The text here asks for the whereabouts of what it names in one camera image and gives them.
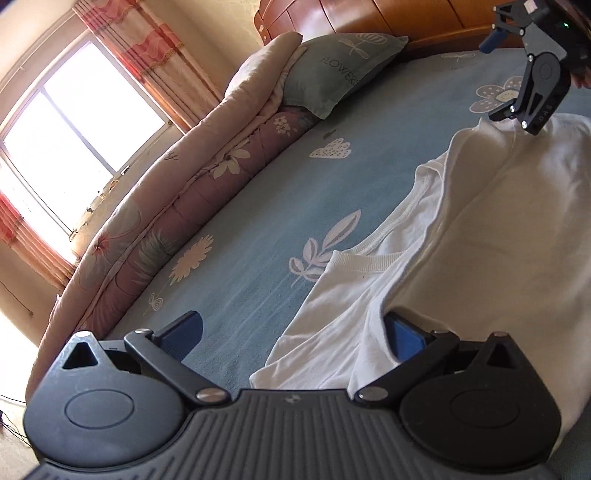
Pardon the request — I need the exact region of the white printed sweatshirt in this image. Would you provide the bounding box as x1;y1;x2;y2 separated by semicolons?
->
250;114;590;432

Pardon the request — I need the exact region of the blue floral bed sheet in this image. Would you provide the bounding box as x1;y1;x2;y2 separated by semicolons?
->
105;45;591;393

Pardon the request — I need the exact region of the orange patterned curtain left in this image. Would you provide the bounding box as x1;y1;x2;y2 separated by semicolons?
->
0;193;75;291

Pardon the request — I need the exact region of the orange wooden headboard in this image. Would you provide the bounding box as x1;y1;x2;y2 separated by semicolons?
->
253;0;499;54

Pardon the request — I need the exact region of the orange patterned curtain right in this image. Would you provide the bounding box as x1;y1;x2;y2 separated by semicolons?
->
73;0;221;133

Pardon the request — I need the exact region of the orange patterned curtain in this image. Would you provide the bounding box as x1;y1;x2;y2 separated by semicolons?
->
0;193;75;291
73;0;221;133

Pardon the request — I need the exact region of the grey-green pillow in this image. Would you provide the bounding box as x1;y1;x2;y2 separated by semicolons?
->
283;32;409;119

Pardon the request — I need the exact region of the pink floral folded quilt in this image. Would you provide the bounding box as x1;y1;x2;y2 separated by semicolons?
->
25;32;317;399

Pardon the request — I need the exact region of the person's right hand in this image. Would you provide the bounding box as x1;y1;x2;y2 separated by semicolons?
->
571;67;591;90

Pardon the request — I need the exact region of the bright window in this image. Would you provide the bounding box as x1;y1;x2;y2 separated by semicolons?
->
1;38;171;235

